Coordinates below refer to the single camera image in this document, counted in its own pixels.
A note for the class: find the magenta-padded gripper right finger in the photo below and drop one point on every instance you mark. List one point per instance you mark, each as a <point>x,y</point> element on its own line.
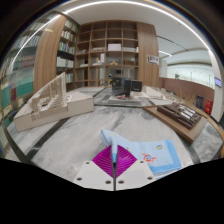
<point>135,175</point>

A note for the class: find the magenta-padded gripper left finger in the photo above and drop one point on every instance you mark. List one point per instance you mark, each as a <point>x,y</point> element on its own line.
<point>95,175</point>

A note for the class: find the light blue printed towel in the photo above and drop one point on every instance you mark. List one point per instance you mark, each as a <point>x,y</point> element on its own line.
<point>156,153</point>

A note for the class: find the brown architectural model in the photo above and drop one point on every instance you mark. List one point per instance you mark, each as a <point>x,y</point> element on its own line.
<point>180,114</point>

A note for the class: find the white architectural model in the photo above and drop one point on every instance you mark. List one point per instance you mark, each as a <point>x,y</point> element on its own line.
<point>50,106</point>

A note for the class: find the small white building model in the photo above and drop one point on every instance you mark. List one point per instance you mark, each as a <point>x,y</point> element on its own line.
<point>154,92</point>

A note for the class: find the black building model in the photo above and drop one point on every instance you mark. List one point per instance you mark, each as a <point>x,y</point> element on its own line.
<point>126,86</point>

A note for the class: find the dark bin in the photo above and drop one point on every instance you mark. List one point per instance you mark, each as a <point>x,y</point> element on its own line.
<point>199,102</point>

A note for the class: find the red bin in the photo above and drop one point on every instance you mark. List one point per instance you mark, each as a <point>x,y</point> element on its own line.
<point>208,106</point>

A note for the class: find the wooden open shelf unit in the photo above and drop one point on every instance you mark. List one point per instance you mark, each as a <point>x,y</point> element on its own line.
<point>106,50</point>

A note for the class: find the bookshelf with green books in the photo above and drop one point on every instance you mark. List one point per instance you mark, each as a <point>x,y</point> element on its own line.
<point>20,73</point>

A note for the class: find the dark bookshelf with books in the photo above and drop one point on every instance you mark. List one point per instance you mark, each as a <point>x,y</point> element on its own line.
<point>66,50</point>

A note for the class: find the grey model base plate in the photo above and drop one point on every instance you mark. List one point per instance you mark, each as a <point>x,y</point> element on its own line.
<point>116,100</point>

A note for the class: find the wall poster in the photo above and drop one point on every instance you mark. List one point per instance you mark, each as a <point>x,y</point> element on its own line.
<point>153,59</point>

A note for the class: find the wall screen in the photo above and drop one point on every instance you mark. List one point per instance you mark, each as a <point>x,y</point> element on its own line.
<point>218,82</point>

